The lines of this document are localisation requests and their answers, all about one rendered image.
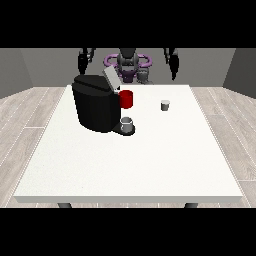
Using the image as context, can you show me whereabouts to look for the red pod holder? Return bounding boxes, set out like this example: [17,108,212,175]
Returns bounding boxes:
[118,89,134,110]

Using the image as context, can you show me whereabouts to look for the black coffee machine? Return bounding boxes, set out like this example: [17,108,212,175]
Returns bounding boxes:
[71,73,136,137]

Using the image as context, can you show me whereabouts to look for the small grey coffee pod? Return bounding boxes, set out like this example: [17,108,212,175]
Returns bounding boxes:
[160,99,171,112]

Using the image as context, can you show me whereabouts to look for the pale grey machine lid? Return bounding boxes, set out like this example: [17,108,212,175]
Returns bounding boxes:
[102,65,122,92]

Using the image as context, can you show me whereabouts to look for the small grey cup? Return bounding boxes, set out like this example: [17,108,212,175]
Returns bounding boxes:
[120,116,134,133]

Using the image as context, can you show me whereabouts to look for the grey robot trunk purple rings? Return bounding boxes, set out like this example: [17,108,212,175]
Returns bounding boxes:
[103,48,155,86]

